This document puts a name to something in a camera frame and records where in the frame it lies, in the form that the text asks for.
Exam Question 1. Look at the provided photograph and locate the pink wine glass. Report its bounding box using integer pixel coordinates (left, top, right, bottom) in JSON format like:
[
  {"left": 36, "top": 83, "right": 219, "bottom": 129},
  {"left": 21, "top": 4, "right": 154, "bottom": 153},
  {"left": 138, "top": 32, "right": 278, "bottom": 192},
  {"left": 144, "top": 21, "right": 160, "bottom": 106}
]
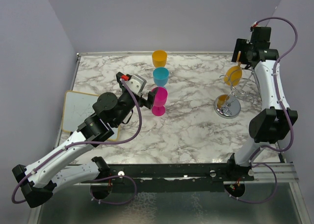
[{"left": 152, "top": 86, "right": 168, "bottom": 116}]

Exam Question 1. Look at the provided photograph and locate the blue wine glass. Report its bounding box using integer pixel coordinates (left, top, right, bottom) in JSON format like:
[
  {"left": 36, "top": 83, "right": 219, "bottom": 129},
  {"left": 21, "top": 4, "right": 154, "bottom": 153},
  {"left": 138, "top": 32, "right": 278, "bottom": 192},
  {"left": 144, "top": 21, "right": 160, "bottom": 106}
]
[{"left": 153, "top": 67, "right": 169, "bottom": 87}]

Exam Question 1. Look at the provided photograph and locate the yellow wine glass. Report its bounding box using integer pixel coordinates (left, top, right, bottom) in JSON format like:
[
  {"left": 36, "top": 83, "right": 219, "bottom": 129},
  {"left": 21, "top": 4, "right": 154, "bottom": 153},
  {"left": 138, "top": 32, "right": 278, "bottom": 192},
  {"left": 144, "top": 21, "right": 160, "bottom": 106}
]
[
  {"left": 223, "top": 52, "right": 242, "bottom": 86},
  {"left": 152, "top": 50, "right": 167, "bottom": 68}
]

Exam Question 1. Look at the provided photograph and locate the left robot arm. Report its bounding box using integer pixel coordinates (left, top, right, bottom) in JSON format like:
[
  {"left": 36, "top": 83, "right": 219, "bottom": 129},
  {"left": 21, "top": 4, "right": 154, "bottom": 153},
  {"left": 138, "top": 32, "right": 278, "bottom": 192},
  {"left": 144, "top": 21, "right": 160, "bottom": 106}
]
[{"left": 11, "top": 72, "right": 157, "bottom": 208}]

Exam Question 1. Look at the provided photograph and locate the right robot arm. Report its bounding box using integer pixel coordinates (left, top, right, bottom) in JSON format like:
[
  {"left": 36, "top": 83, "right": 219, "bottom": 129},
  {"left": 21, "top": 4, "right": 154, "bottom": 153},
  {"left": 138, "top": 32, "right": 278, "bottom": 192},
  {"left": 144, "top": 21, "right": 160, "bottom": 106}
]
[{"left": 225, "top": 26, "right": 298, "bottom": 180}]

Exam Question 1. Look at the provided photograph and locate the chrome wine glass rack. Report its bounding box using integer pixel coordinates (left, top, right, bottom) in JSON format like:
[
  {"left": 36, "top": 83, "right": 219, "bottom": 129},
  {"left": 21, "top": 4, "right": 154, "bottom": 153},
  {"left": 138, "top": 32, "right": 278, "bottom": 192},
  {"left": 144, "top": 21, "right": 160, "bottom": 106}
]
[{"left": 213, "top": 69, "right": 261, "bottom": 119}]

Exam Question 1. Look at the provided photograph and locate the small yellow-framed whiteboard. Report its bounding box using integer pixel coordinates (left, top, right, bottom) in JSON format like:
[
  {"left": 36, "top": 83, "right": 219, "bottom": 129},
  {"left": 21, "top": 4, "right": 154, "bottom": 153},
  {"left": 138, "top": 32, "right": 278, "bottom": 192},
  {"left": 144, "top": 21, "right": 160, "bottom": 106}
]
[{"left": 61, "top": 91, "right": 106, "bottom": 140}]

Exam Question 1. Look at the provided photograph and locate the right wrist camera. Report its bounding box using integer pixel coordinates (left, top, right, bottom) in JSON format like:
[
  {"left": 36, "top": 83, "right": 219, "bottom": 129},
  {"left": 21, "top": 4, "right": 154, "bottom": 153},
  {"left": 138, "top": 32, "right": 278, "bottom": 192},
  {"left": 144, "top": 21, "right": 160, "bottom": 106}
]
[{"left": 250, "top": 22, "right": 259, "bottom": 31}]

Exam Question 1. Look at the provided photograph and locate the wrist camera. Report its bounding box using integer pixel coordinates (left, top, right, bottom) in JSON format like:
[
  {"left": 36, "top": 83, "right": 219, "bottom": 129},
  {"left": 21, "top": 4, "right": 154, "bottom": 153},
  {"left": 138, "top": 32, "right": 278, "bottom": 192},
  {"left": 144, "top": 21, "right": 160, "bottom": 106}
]
[
  {"left": 121, "top": 75, "right": 147, "bottom": 95},
  {"left": 250, "top": 22, "right": 259, "bottom": 31}
]

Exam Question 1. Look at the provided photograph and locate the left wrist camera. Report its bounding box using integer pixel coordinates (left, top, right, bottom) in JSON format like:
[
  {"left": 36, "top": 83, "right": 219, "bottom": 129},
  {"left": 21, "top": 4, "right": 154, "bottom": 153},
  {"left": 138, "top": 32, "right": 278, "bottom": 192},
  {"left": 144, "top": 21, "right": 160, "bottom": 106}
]
[{"left": 121, "top": 75, "right": 147, "bottom": 95}]

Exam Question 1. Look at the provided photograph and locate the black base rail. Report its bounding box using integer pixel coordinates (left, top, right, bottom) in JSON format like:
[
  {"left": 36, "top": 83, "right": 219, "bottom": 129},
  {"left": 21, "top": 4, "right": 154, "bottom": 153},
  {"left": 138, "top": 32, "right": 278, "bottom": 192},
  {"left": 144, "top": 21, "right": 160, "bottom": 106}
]
[{"left": 80, "top": 162, "right": 256, "bottom": 194}]

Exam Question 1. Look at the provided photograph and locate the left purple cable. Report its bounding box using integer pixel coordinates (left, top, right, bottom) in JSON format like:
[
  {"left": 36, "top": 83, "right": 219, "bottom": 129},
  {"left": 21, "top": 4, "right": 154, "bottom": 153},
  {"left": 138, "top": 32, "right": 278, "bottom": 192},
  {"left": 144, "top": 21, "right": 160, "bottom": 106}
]
[{"left": 11, "top": 79, "right": 143, "bottom": 205}]

